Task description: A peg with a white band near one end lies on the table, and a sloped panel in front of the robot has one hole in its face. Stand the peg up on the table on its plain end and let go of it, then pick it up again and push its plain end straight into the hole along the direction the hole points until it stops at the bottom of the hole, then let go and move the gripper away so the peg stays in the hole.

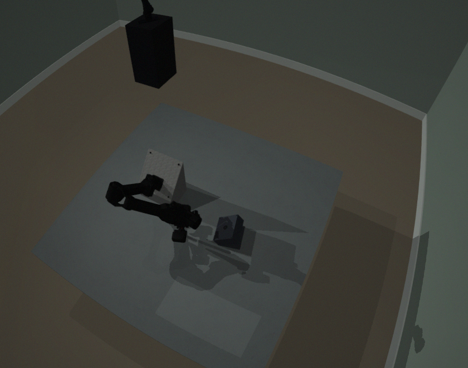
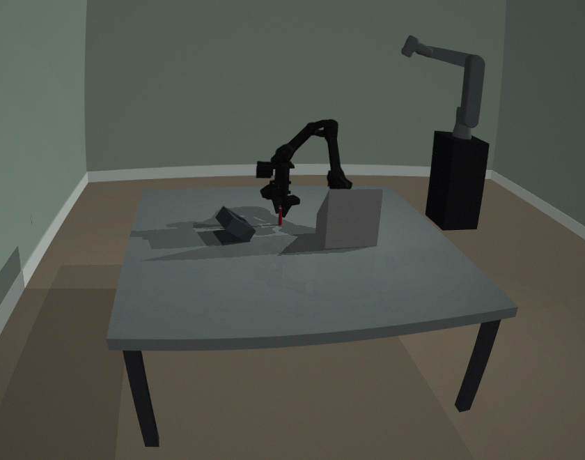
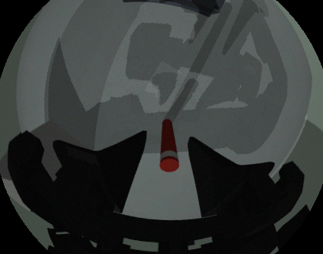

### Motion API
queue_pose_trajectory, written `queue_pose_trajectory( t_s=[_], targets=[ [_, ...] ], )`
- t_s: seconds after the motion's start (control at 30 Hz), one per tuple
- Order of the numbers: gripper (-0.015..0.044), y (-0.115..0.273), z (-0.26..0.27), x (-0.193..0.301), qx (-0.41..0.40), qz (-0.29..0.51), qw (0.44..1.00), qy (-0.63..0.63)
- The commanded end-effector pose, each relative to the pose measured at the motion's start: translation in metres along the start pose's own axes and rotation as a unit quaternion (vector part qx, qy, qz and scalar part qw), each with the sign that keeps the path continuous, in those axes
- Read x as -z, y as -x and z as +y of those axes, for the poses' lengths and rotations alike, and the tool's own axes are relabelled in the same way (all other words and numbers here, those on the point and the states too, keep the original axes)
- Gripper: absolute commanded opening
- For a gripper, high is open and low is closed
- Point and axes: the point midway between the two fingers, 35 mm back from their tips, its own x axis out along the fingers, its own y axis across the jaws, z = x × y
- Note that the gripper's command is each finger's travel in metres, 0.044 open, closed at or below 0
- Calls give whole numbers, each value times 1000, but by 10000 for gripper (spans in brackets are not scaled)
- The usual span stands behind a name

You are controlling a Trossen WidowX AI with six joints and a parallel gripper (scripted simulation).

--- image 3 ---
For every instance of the red peg with white band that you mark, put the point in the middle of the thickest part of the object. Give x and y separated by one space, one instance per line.
169 158

